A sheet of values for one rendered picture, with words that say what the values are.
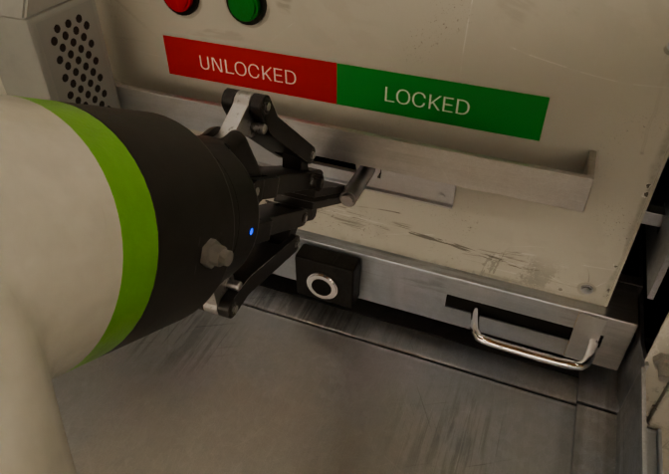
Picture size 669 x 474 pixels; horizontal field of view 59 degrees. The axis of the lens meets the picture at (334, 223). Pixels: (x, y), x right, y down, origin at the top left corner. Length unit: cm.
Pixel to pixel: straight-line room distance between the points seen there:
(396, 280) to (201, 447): 22
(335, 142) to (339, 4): 10
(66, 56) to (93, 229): 34
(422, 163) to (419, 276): 14
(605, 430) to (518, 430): 7
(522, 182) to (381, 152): 10
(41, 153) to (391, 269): 42
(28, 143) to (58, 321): 5
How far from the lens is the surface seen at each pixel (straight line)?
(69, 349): 18
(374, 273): 56
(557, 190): 44
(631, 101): 45
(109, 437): 55
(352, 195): 46
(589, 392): 59
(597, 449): 55
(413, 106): 47
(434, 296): 56
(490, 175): 44
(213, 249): 22
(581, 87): 45
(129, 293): 19
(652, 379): 55
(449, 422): 54
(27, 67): 50
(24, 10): 48
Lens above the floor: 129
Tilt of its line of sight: 38 degrees down
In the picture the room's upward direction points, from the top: straight up
